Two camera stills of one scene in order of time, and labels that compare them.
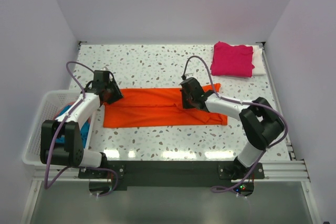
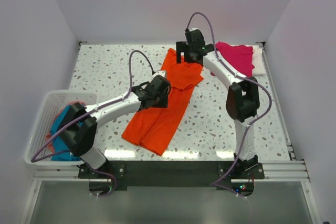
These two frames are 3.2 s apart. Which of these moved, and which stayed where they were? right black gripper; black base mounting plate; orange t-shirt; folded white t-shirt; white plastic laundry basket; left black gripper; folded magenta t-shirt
Moved: orange t-shirt; right black gripper; left black gripper
Stayed: black base mounting plate; white plastic laundry basket; folded magenta t-shirt; folded white t-shirt
